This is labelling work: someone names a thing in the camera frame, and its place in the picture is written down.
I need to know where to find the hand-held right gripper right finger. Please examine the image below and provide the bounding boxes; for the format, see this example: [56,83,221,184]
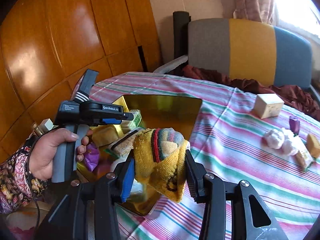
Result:
[184,149,283,240]

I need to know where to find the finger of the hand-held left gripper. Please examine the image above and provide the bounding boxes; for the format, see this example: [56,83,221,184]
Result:
[102,112,134,126]

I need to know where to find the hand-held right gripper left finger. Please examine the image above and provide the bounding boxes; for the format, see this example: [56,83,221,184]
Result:
[34,158,137,240]

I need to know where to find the green white carton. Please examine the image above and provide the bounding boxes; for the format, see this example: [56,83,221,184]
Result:
[121,109,143,133]

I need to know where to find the white plastic item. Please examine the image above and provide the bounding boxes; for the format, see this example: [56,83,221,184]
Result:
[110,156,129,172]

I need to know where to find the yellow sponge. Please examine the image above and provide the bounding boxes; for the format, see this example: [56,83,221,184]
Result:
[92,124,120,147]

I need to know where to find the beige scouring sponge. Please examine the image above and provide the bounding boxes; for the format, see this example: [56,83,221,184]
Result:
[109,127,150,158]

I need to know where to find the yellow patterned sock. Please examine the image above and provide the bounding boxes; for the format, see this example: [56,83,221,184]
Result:
[132,128,191,203]

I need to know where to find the purple cloth pouch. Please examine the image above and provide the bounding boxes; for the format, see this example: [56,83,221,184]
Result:
[84,142,101,172]

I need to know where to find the gold metal tin box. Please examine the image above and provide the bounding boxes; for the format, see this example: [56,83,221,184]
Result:
[76,94,203,217]

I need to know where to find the person's left forearm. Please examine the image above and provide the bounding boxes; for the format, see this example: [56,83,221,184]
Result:
[0,144,48,214]

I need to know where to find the person's left hand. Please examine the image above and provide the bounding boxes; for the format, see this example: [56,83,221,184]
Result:
[29,127,93,182]

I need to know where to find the small white box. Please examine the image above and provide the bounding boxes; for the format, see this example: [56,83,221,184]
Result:
[40,118,54,131]

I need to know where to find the gold bottle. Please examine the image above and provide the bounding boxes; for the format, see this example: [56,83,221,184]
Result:
[30,122,45,137]

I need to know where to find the striped tablecloth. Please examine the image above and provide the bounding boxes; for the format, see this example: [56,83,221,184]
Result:
[89,72,320,240]

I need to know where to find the wooden wardrobe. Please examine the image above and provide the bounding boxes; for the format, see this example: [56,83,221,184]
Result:
[0,0,162,165]

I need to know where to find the white fluffy ball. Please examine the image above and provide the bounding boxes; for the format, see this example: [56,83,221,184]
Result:
[262,129,285,150]

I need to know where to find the white garlic bulbs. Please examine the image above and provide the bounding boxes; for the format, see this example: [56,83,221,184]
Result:
[282,127,300,156]

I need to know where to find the black rolled mat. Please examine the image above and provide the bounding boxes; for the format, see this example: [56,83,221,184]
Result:
[172,11,192,60]

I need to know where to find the white wooden cube box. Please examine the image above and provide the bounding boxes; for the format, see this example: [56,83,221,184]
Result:
[254,93,285,119]

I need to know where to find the tan wedge pieces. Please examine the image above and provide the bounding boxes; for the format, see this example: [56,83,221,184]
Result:
[295,137,314,172]

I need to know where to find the maroon cloth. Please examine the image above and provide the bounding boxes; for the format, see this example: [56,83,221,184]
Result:
[181,65,320,122]

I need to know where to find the cream plastic item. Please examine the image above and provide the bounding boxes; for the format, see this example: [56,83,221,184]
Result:
[6,212,38,233]

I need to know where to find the purple fabric tulip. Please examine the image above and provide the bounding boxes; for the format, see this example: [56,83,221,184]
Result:
[289,116,300,137]

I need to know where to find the grey yellow blue chair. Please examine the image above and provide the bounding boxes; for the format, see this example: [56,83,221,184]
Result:
[152,18,320,105]

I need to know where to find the ochre soap block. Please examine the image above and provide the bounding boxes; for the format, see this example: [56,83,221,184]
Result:
[307,133,320,159]

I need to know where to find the beige patterned curtain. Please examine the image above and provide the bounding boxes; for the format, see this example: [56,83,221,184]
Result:
[232,0,279,25]

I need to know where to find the window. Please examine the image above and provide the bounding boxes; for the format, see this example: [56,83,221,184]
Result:
[271,0,320,43]

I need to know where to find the black cable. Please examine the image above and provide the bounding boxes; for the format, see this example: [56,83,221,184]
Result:
[26,136,42,233]

